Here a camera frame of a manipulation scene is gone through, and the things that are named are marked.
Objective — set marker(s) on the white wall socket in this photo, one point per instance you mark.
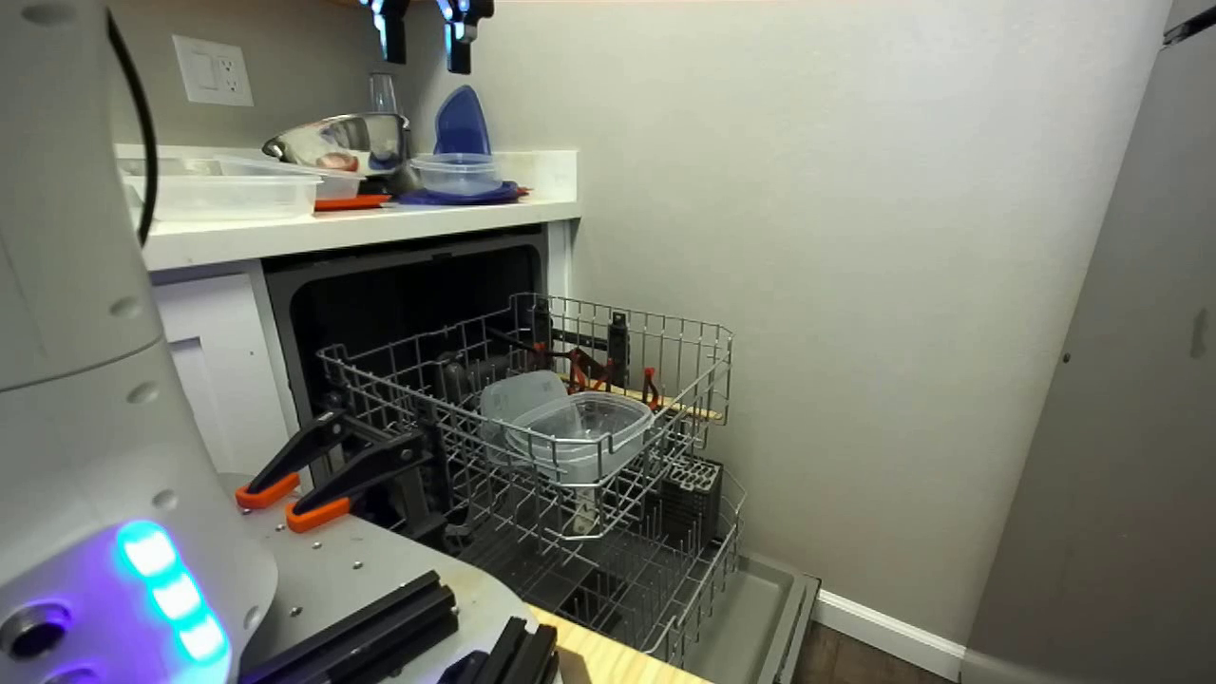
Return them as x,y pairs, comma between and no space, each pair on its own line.
213,71

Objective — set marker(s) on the dishwasher door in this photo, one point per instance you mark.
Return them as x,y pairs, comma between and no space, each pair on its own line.
750,617

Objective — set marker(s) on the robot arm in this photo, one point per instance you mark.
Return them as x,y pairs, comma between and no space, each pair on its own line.
85,399

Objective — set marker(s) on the clear rectangular plastic container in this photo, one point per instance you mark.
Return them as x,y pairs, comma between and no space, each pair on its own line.
332,182

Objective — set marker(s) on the flat blue plastic lid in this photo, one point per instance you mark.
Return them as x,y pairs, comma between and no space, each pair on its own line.
494,195

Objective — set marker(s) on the dark cutlery basket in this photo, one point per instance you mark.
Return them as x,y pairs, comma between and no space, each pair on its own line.
692,499

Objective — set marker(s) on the grey refrigerator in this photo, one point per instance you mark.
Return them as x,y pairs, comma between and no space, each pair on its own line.
1102,380

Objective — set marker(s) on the dishwasher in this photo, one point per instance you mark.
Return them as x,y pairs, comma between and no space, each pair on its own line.
399,304

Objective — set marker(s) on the wooden stick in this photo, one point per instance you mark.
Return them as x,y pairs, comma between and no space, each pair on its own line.
698,408

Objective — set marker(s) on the white cabinet door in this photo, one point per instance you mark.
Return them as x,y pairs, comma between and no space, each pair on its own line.
223,370

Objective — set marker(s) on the orange plastic lid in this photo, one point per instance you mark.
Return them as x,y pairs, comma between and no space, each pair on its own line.
351,201

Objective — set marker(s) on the large clear rectangular container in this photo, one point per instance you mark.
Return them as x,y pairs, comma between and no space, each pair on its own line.
228,198

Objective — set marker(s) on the clear plastic container lid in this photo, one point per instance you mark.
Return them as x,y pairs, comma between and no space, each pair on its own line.
518,394

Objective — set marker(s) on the metal mixing bowl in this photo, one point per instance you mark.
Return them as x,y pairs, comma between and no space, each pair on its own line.
332,138

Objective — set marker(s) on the round clear plastic container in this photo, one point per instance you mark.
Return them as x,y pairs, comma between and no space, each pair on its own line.
458,176

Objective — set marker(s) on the black and red clamp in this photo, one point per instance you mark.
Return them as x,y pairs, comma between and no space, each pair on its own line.
581,366
622,351

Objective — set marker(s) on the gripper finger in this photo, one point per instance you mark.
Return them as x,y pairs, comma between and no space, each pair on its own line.
391,33
460,43

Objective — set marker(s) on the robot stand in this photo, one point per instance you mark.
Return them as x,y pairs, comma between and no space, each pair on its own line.
380,579

